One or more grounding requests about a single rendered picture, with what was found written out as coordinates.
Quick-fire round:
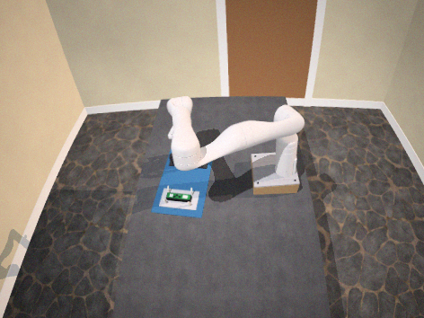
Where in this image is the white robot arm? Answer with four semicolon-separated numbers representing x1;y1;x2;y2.
167;96;305;177

